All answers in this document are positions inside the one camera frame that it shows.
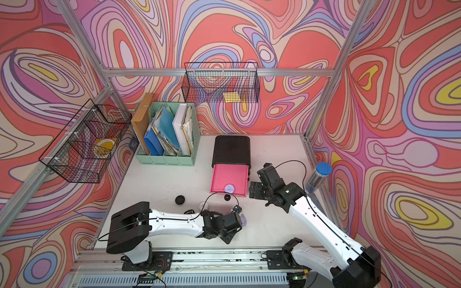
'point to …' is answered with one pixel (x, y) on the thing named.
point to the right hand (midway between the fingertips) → (259, 194)
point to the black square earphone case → (189, 212)
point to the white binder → (177, 122)
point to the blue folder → (153, 143)
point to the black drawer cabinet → (232, 150)
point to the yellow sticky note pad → (232, 97)
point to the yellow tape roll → (103, 148)
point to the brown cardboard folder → (138, 122)
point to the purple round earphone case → (229, 188)
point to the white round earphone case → (201, 204)
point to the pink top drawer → (236, 175)
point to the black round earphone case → (179, 200)
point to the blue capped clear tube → (318, 176)
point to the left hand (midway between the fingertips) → (234, 234)
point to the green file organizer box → (171, 156)
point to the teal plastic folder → (167, 127)
